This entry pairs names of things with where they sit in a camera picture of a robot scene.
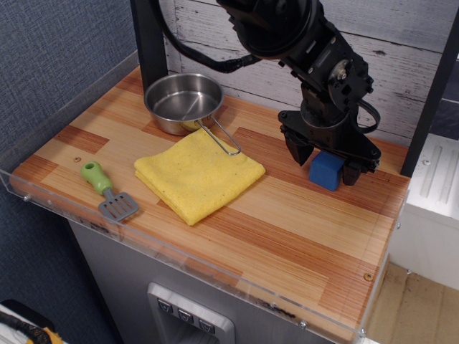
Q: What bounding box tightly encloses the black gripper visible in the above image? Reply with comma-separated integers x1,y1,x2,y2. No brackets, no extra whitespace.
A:
278,107,382,186

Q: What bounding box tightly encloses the blue arch-shaped wooden block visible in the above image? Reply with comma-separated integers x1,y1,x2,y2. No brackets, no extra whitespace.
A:
309,151,344,191

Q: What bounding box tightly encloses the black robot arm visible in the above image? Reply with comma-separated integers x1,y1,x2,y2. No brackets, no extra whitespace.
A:
151,1,382,186

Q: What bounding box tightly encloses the yellow object at corner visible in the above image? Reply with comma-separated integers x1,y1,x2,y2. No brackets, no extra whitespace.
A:
42,328,65,344

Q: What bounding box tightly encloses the white ribbed appliance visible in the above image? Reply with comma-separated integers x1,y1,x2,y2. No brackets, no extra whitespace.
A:
389,134,458,289

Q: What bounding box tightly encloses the folded yellow cloth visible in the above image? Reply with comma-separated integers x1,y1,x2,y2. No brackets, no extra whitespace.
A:
134,129,265,226

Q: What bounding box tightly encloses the grey cabinet with button panel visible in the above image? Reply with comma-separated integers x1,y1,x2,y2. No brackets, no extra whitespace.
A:
70,222,327,343

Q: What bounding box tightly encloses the clear acrylic table guard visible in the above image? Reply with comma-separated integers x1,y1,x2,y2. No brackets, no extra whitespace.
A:
1,48,407,343

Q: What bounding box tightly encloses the black right vertical post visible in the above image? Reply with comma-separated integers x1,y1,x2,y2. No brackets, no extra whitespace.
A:
400,12,458,177

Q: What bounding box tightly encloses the black vertical post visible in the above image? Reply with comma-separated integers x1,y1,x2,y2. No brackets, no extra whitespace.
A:
400,12,458,177
130,0,168,91

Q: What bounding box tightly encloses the stainless steel pot with handle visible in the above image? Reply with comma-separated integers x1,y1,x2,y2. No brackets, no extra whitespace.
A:
144,73,242,156

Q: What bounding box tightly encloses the green-handled grey toy spatula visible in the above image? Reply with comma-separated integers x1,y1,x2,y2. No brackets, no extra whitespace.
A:
80,161,139,221

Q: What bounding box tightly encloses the black left vertical post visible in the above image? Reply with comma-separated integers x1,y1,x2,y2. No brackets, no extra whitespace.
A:
130,0,168,91

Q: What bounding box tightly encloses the black braided cable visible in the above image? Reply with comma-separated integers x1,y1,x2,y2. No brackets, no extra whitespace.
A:
0,311,49,344

